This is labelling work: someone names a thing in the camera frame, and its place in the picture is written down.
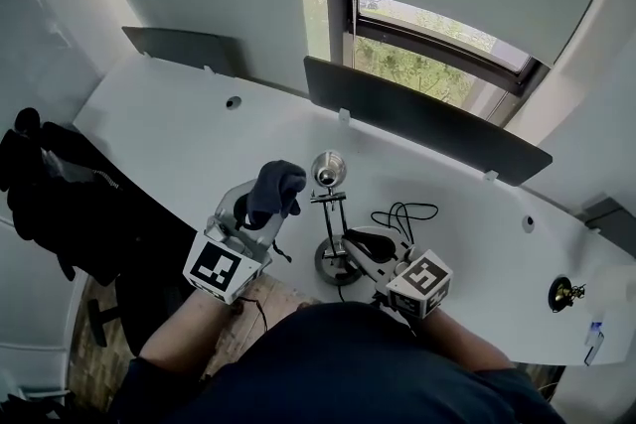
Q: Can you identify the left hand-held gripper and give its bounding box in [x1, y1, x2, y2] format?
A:
[182, 179, 284, 305]

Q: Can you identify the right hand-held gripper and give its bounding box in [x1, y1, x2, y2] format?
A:
[341, 224, 454, 319]

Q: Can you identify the dark blue wiping cloth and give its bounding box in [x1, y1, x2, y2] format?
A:
[245, 159, 308, 225]

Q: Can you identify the silver desk lamp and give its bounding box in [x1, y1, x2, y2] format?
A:
[308, 150, 367, 288]

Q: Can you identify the person's right forearm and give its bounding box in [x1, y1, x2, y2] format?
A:
[411, 310, 513, 371]

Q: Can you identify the person's left forearm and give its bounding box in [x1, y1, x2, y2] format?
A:
[138, 287, 235, 371]

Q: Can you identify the long dark grey desk divider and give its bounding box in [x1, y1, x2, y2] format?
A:
[302, 55, 554, 188]

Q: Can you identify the small brass black figurine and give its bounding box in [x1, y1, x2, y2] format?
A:
[548, 276, 587, 314]

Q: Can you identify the grey divider panel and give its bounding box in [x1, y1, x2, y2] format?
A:
[121, 25, 247, 76]

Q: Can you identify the person's dark blue shirt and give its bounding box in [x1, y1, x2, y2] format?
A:
[108, 301, 567, 424]

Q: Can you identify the black office chair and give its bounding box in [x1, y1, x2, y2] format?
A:
[57, 212, 150, 349]

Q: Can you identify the black jacket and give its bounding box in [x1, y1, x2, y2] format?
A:
[0, 106, 125, 284]

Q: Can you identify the small blue white packet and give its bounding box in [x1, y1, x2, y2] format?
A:
[583, 321, 606, 367]

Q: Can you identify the grey panel end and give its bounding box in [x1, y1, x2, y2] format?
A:
[580, 197, 636, 234]

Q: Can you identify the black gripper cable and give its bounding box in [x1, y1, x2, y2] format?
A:
[238, 295, 269, 332]

